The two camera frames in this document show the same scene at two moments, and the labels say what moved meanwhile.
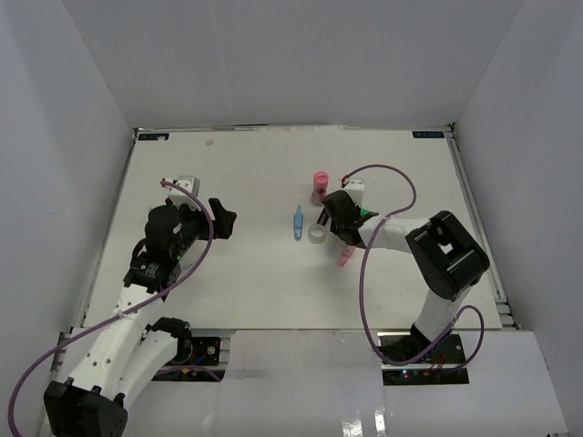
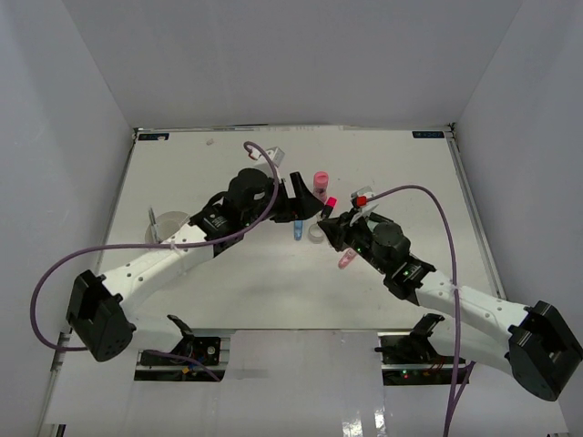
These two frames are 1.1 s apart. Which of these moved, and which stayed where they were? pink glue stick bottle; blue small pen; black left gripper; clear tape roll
Moved: black left gripper
Stayed: clear tape roll; pink glue stick bottle; blue small pen
